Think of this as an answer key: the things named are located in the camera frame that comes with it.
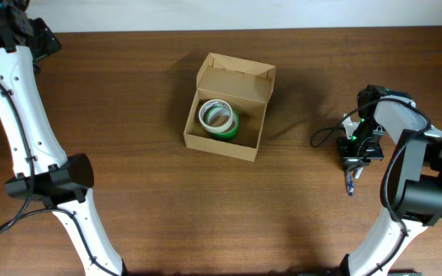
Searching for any brown cardboard box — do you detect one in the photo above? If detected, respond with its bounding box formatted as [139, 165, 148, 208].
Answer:
[183, 53, 276, 161]

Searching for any black white marker pen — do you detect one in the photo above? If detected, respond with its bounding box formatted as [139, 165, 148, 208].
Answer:
[354, 166, 364, 179]

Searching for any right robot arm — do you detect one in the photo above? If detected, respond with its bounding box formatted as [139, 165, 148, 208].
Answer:
[337, 85, 442, 275]

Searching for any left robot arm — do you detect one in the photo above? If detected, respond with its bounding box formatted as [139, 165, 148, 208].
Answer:
[0, 1, 128, 275]

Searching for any blue ballpoint pen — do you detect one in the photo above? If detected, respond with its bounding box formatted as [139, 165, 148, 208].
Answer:
[345, 170, 355, 196]

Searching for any cream masking tape roll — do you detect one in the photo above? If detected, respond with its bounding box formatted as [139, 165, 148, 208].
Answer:
[198, 99, 234, 134]

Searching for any green tape roll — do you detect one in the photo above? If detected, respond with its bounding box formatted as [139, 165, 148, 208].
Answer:
[206, 107, 239, 141]

